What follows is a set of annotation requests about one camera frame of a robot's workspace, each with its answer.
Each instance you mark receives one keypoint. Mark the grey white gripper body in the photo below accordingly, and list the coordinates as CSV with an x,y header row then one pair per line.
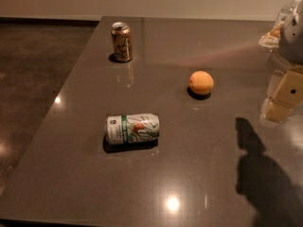
x,y
292,43

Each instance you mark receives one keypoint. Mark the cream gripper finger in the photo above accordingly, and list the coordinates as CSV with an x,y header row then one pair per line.
x,y
278,108
274,85

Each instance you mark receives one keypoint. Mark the orange fruit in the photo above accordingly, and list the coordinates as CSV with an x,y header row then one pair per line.
x,y
201,83

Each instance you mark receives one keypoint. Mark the upright gold soda can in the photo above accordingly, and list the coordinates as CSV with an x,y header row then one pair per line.
x,y
122,41

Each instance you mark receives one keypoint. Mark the lying white soda can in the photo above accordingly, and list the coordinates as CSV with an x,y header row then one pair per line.
x,y
128,129

